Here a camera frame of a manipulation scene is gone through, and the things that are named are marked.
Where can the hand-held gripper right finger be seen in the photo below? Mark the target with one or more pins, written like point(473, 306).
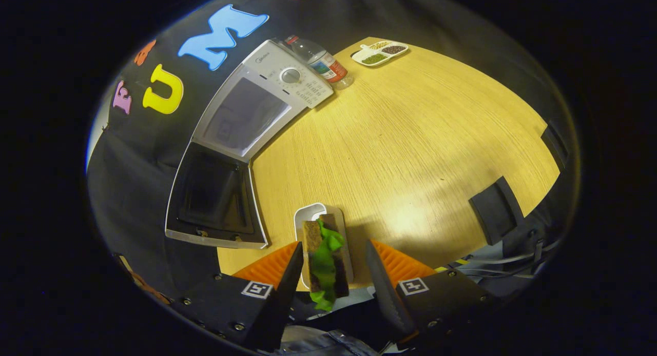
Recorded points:
point(385, 294)

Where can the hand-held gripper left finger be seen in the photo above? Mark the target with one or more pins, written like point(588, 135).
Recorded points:
point(285, 299)

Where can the sandwich with green lettuce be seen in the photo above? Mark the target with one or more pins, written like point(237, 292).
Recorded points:
point(324, 263)

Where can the white microwave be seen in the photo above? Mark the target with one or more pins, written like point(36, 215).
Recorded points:
point(246, 115)

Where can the person's clothing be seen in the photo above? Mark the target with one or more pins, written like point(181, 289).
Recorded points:
point(318, 343)

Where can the white rectangular plate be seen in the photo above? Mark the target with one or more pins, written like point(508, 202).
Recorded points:
point(310, 212)

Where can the black chair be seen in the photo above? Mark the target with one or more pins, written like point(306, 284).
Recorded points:
point(495, 210)
point(555, 145)

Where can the clear bottle with red label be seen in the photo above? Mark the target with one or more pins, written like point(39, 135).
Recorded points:
point(321, 63)

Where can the white divided dish of beans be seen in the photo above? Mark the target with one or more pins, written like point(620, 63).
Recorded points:
point(380, 53)

